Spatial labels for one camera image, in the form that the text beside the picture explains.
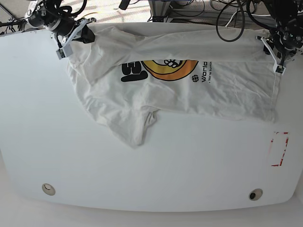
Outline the left table grommet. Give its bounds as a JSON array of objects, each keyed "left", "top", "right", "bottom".
[{"left": 42, "top": 183, "right": 56, "bottom": 196}]

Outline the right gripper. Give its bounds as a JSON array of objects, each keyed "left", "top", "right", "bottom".
[{"left": 50, "top": 17, "right": 96, "bottom": 47}]

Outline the aluminium frame post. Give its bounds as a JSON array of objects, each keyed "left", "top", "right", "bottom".
[{"left": 148, "top": 0, "right": 171, "bottom": 22}]

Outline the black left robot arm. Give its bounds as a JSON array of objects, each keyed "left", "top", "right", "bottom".
[{"left": 251, "top": 0, "right": 303, "bottom": 74}]

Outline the right table grommet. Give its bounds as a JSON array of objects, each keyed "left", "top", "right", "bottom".
[{"left": 249, "top": 189, "right": 263, "bottom": 201}]

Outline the red tape rectangle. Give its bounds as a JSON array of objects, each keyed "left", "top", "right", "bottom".
[{"left": 268, "top": 131, "right": 290, "bottom": 167}]

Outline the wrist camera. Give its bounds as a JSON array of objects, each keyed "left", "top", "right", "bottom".
[
  {"left": 56, "top": 45, "right": 73, "bottom": 60},
  {"left": 273, "top": 63, "right": 286, "bottom": 75}
]

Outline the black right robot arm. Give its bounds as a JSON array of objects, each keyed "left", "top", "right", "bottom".
[{"left": 25, "top": 0, "right": 96, "bottom": 48}]

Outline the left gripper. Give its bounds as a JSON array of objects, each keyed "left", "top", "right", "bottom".
[{"left": 256, "top": 35, "right": 301, "bottom": 69}]

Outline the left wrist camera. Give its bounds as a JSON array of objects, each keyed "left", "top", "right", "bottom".
[{"left": 273, "top": 63, "right": 286, "bottom": 75}]

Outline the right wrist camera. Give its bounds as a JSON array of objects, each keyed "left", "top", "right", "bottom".
[{"left": 56, "top": 45, "right": 73, "bottom": 60}]

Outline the table grommet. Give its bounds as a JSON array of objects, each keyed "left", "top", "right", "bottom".
[
  {"left": 249, "top": 189, "right": 263, "bottom": 201},
  {"left": 42, "top": 183, "right": 56, "bottom": 196}
]

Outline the white printed T-shirt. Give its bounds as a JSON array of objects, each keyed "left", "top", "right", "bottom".
[{"left": 67, "top": 27, "right": 281, "bottom": 147}]

